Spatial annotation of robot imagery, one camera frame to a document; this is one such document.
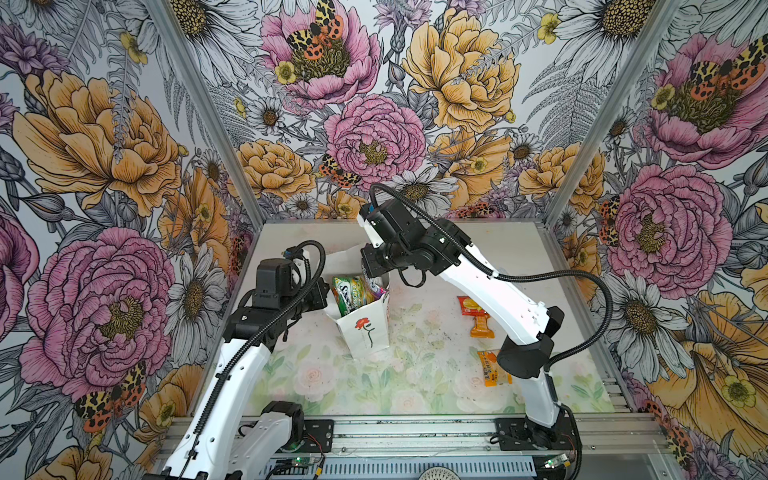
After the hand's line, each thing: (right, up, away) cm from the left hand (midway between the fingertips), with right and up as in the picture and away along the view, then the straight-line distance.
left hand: (328, 296), depth 75 cm
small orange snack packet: (+43, -21, +6) cm, 48 cm away
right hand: (+11, +7, -5) cm, 14 cm away
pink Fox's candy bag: (+13, +2, -6) cm, 14 cm away
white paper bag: (+10, -8, +1) cm, 13 cm away
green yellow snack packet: (+5, 0, +3) cm, 6 cm away
